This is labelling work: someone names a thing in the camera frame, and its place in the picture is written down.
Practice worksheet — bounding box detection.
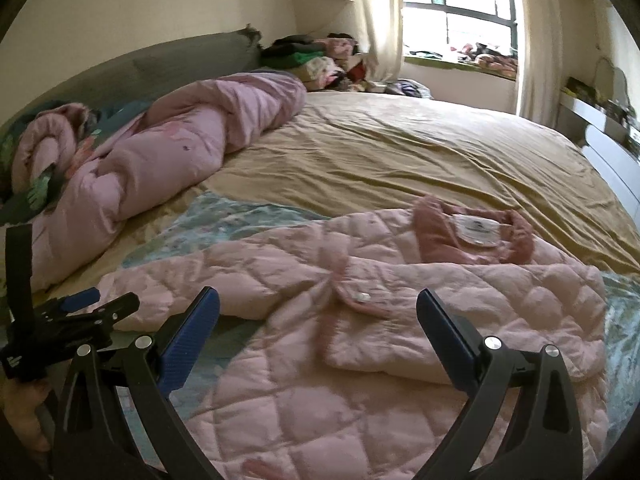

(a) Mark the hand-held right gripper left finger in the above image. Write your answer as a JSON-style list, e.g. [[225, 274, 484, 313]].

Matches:
[[52, 286, 222, 480]]

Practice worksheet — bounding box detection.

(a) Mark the grey headboard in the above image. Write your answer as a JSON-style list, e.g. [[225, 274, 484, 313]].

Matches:
[[0, 25, 264, 133]]

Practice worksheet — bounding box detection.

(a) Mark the cream curtain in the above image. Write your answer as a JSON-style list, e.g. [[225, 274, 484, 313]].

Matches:
[[340, 0, 407, 86], [515, 0, 577, 127]]

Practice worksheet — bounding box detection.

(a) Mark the pile of assorted clothes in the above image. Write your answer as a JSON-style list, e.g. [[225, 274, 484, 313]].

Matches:
[[260, 32, 392, 94]]

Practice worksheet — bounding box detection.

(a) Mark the person's left hand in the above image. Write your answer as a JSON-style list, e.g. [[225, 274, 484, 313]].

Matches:
[[0, 376, 52, 454]]

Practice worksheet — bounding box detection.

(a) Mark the pink duvet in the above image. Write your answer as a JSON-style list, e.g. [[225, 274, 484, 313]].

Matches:
[[10, 72, 308, 292]]

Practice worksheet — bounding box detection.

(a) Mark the tan bedsheet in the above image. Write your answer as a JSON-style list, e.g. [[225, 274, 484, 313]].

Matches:
[[100, 89, 640, 281]]

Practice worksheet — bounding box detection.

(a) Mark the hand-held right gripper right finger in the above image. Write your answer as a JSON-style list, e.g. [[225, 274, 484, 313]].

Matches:
[[416, 287, 586, 480]]

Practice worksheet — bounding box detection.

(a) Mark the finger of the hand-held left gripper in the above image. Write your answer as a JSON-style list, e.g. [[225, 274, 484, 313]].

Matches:
[[70, 292, 141, 332], [47, 287, 102, 317]]

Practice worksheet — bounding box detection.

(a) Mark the clothes heap on windowsill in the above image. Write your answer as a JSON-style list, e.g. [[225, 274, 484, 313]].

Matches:
[[450, 40, 519, 74]]

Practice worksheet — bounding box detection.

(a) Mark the vanity mirror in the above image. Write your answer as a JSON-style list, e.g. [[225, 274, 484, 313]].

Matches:
[[595, 57, 629, 107]]

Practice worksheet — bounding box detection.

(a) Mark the clutter on vanity table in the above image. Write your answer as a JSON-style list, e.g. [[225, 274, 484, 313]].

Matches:
[[560, 76, 640, 132]]

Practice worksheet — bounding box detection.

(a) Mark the striped cloth beside bed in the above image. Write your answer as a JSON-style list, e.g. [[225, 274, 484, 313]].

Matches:
[[385, 78, 434, 101]]

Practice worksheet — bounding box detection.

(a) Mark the pink quilted coat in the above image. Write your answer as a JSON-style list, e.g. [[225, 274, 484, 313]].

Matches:
[[65, 195, 613, 480]]

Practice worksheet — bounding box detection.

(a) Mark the white vanity table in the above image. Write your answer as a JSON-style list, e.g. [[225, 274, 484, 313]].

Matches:
[[556, 91, 640, 213]]

